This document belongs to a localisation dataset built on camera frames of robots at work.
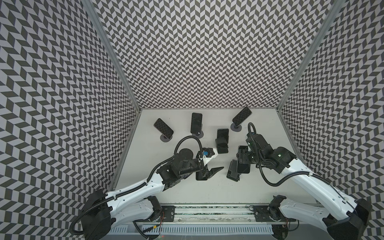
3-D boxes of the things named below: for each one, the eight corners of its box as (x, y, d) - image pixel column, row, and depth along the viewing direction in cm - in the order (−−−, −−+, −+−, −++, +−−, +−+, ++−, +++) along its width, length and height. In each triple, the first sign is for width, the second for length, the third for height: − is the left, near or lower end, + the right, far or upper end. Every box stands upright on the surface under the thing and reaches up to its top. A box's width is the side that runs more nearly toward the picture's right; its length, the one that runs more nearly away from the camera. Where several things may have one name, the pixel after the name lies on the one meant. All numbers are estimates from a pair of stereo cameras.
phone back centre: (191, 137, 105) (190, 123, 93) (192, 126, 110) (191, 112, 98) (200, 137, 104) (201, 123, 92) (201, 127, 110) (202, 113, 98)
